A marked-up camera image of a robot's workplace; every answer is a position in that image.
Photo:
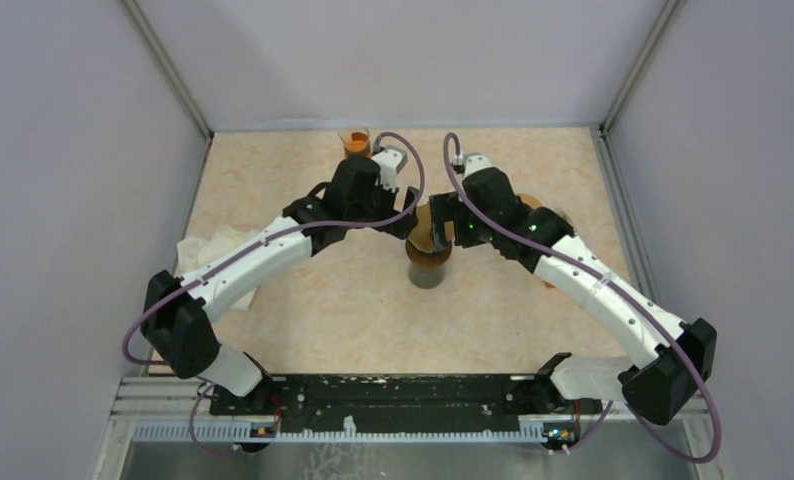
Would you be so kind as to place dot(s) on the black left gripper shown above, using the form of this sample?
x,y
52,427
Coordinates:
x,y
389,197

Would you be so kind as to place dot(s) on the brown paper coffee filter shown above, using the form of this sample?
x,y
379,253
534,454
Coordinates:
x,y
420,240

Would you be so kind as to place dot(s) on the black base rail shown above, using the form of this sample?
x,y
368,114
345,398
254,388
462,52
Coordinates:
x,y
358,408

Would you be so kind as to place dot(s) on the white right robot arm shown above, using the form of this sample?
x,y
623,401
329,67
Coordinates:
x,y
650,377

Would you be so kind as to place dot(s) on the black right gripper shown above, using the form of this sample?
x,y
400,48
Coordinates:
x,y
445,207

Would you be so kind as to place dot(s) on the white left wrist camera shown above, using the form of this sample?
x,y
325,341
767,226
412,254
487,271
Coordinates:
x,y
391,161

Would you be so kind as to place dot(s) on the left aluminium frame post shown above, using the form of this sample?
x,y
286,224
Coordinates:
x,y
166,66

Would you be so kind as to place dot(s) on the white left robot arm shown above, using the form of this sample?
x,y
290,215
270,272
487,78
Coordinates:
x,y
180,311

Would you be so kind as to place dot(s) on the coffee filter box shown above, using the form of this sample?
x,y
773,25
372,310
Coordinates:
x,y
564,216

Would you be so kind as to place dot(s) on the orange glass flask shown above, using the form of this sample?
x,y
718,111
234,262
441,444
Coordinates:
x,y
356,141

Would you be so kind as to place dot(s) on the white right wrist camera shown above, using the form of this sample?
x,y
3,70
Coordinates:
x,y
469,164

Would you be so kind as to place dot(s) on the aluminium corner frame post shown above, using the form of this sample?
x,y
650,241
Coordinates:
x,y
656,35

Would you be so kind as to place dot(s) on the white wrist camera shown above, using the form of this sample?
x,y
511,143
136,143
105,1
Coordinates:
x,y
391,161
469,164

